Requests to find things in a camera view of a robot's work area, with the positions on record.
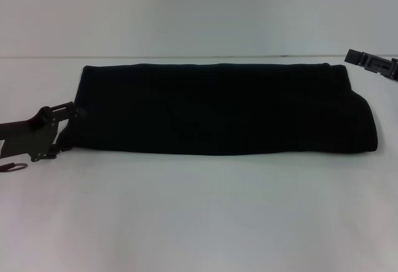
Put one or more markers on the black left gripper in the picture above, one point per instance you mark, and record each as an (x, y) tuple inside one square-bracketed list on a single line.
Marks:
[(28, 135)]

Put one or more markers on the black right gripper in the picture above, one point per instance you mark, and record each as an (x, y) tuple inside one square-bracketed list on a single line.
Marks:
[(393, 69)]

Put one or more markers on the black t-shirt with white print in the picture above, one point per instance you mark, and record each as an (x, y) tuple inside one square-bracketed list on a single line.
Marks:
[(217, 107)]

